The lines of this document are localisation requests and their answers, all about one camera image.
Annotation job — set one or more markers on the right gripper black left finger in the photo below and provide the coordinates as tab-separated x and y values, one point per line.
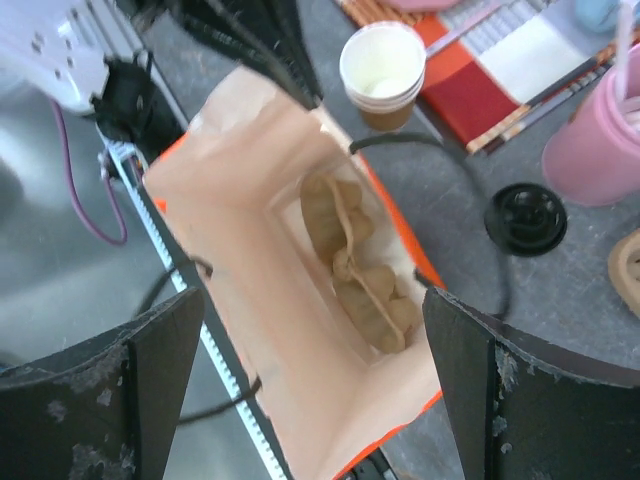
107	407

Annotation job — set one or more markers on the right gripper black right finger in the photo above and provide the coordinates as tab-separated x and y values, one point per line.
522	408

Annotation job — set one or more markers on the orange paper bag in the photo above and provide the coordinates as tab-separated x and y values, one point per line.
229	191

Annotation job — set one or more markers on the brown cardboard cup carrier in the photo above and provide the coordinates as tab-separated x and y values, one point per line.
338	227

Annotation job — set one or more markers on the spare black cup lid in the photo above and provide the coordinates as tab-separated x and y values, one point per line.
526	220

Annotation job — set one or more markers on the pink utensil holder cup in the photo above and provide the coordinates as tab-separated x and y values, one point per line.
593	159

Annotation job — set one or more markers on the colourful patchwork placemat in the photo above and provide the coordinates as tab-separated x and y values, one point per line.
522	61

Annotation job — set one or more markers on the stack of paper cups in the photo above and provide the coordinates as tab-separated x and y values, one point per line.
382	68

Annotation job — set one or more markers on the light blue mug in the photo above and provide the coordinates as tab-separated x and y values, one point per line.
598	16

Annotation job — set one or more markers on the pink handled knife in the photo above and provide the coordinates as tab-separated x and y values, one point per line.
467	25

